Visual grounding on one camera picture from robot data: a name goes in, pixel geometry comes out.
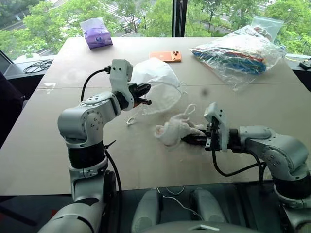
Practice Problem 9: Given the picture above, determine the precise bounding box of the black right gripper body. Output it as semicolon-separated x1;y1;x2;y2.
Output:
204;122;221;152

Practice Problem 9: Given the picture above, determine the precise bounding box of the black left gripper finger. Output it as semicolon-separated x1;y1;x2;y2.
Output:
134;97;153;107
136;83;152;97

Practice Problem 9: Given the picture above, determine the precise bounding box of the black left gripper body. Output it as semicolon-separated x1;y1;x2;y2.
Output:
126;83;140;108

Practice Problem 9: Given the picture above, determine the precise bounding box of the white fluffy towel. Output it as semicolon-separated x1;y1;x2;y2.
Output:
154;103;207;147

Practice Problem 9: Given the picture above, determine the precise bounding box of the clear bag of colourful items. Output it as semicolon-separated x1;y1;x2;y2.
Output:
189;24;286;92

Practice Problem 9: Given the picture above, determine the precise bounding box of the clear zip bag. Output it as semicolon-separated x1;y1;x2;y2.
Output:
250;15;285;45

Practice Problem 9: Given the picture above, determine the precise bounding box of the orange smartphone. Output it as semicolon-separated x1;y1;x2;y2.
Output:
149;50;183;64

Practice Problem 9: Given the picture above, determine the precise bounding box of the grey rounded robot leg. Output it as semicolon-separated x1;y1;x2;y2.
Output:
190;188;227;224
131;188;161;233

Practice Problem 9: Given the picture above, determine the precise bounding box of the purple tissue pack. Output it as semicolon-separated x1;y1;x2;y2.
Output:
79;17;114;50

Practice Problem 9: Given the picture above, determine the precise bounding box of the white drawstring bag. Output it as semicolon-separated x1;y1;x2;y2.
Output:
125;58;188;126

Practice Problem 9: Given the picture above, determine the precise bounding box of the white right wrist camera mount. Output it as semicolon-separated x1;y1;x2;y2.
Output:
203;101;230;153

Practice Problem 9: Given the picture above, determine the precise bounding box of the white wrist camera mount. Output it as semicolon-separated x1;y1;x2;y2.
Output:
108;59;134;111
203;101;230;153

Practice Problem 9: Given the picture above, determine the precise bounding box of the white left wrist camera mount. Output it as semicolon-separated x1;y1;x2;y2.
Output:
108;59;134;111

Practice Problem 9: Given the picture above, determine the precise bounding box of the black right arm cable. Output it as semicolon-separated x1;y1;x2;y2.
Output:
210;148;269;194

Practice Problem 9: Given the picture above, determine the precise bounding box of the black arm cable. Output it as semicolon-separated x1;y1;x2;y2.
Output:
210;148;269;194
81;66;123;214

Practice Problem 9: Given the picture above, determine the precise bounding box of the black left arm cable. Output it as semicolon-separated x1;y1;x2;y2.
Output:
81;66;123;214

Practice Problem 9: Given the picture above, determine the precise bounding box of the thin white cable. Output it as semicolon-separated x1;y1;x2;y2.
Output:
155;186;203;217

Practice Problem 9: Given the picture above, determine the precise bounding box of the dark window frame post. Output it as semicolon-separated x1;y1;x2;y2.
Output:
172;0;188;38

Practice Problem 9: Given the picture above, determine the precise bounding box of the coiled black cable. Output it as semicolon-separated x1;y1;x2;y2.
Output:
23;59;54;74

